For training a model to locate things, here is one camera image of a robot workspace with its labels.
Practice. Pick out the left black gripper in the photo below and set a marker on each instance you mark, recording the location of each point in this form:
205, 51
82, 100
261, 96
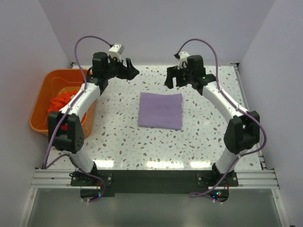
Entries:
128, 73

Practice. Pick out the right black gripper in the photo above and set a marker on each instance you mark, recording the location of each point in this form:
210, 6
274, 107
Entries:
172, 73

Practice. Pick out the purple t shirt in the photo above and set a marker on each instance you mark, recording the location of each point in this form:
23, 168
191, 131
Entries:
160, 111

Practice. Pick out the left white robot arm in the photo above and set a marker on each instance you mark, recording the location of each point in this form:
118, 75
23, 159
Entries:
65, 131

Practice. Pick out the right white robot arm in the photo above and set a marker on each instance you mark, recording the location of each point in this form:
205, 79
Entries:
242, 132

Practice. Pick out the orange plastic bin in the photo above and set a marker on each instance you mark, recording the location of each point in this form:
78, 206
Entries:
59, 82

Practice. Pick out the orange t shirt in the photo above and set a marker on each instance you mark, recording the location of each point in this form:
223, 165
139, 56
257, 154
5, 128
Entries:
61, 100

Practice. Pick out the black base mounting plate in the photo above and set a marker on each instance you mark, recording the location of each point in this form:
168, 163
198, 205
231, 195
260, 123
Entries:
194, 183

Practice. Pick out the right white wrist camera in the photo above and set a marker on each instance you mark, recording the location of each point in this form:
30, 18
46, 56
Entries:
182, 59

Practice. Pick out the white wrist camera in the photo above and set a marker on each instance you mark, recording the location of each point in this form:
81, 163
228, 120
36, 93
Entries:
182, 59
116, 51

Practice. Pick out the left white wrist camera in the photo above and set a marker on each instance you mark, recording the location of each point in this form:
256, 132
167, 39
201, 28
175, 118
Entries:
116, 51

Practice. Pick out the aluminium frame rail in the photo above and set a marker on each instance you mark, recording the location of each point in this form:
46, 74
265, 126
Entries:
247, 179

